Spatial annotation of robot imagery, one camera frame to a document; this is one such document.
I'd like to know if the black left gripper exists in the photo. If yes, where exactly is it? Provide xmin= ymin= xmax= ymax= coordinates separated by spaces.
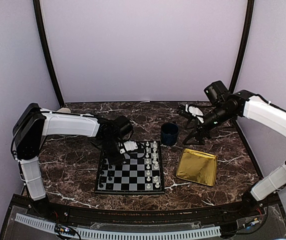
xmin=99 ymin=136 xmax=125 ymax=166

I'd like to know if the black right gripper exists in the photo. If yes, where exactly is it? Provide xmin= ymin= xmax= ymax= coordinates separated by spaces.
xmin=183 ymin=104 xmax=236 ymax=145

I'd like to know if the black and white chessboard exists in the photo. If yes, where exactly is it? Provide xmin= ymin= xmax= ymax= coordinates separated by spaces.
xmin=94 ymin=140 xmax=165 ymax=195

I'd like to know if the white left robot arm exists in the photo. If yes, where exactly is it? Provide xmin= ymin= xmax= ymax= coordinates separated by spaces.
xmin=10 ymin=103 xmax=133 ymax=218

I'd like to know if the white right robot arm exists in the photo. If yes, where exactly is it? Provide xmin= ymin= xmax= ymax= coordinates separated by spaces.
xmin=177 ymin=85 xmax=286 ymax=217

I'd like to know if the grey ceramic cup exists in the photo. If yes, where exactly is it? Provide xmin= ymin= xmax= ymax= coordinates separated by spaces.
xmin=58 ymin=107 xmax=71 ymax=113

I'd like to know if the dark blue enamel mug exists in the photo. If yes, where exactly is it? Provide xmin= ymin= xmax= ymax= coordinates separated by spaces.
xmin=160 ymin=122 xmax=179 ymax=146

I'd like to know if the gold metal tray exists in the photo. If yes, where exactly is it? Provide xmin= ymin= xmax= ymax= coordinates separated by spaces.
xmin=176 ymin=148 xmax=218 ymax=187

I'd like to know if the black right frame post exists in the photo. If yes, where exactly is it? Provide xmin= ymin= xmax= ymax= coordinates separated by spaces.
xmin=229 ymin=0 xmax=255 ymax=93

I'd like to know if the black frame post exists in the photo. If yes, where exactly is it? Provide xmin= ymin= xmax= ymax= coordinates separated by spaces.
xmin=32 ymin=0 xmax=65 ymax=107
xmin=229 ymin=0 xmax=255 ymax=93

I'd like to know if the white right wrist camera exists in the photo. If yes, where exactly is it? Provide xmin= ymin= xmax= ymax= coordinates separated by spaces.
xmin=177 ymin=104 xmax=204 ymax=123

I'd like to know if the white perforated cable duct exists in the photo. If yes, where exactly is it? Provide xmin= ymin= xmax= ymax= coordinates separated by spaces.
xmin=14 ymin=213 xmax=222 ymax=240

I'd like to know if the black front rail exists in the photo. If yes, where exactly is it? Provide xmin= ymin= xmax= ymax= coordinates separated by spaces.
xmin=7 ymin=193 xmax=283 ymax=227

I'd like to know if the black left frame post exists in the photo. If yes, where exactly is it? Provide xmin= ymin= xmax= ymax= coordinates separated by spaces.
xmin=32 ymin=0 xmax=65 ymax=107

